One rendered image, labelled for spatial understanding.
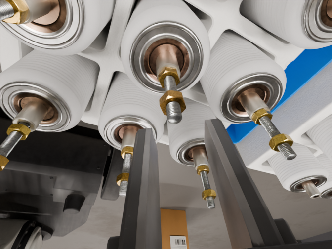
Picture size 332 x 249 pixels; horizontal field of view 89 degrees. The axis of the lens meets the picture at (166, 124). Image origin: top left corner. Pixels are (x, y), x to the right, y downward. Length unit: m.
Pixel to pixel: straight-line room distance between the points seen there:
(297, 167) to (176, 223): 0.88
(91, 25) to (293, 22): 0.19
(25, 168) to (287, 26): 0.55
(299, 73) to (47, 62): 0.47
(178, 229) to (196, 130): 1.00
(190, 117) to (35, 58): 0.22
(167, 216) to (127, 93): 1.03
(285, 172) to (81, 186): 0.50
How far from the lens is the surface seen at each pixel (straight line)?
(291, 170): 0.49
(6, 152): 0.22
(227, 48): 0.26
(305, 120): 0.46
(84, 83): 0.27
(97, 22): 0.19
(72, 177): 0.51
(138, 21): 0.18
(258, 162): 0.52
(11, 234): 0.70
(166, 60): 0.16
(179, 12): 0.18
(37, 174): 0.53
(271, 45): 0.31
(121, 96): 0.25
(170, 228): 1.20
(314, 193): 0.51
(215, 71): 0.24
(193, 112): 0.29
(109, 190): 0.54
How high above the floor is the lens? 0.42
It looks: 47 degrees down
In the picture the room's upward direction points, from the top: 175 degrees clockwise
